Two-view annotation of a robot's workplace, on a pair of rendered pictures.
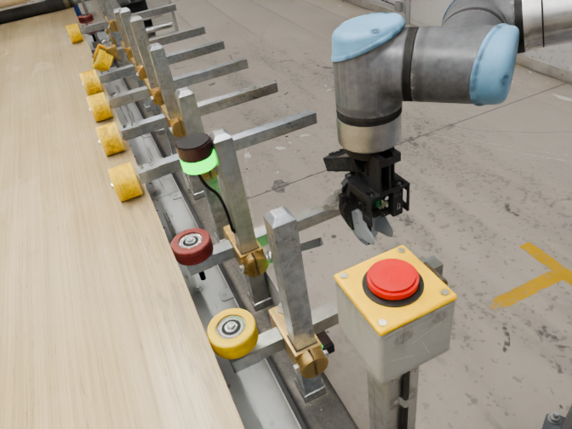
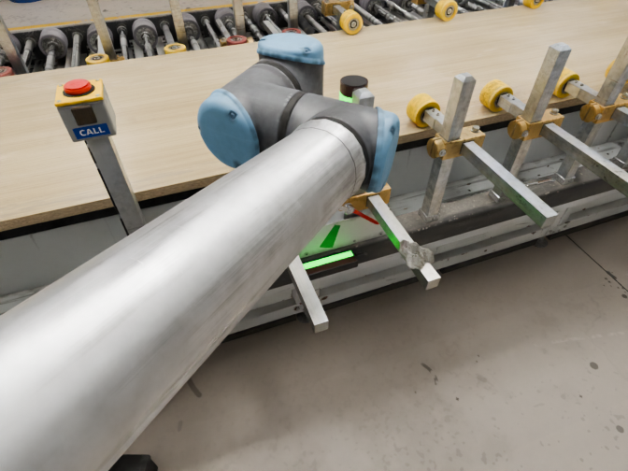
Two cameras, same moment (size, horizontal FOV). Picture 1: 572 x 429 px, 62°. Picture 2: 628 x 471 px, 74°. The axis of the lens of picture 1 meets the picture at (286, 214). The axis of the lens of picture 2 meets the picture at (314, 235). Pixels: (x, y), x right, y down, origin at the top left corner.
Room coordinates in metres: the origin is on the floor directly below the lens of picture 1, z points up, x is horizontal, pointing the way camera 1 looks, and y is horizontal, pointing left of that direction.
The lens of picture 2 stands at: (0.61, -0.71, 1.53)
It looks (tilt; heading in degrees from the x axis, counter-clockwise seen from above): 45 degrees down; 88
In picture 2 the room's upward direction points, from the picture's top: straight up
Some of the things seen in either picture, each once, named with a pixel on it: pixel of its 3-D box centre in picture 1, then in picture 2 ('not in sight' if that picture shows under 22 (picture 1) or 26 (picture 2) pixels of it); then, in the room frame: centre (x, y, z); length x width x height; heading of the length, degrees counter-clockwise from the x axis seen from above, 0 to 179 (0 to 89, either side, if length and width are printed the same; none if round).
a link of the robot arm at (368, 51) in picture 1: (369, 68); (291, 83); (0.60, -0.14, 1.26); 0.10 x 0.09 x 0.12; 62
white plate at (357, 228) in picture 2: (272, 290); (345, 233); (0.72, 0.06, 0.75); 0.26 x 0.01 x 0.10; 19
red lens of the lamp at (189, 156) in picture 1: (194, 147); (353, 86); (0.72, 0.13, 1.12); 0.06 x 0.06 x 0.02
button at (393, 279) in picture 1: (392, 282); (78, 89); (0.26, -0.07, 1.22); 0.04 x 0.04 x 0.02
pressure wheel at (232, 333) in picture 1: (237, 346); not in sight; (0.51, 0.12, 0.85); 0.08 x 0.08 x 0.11
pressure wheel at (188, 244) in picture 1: (197, 259); not in sight; (0.74, 0.20, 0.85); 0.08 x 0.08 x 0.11
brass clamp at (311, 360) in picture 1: (297, 339); not in sight; (0.52, 0.02, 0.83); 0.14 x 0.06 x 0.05; 19
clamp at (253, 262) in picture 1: (244, 248); (362, 194); (0.76, 0.10, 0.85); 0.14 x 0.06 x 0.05; 19
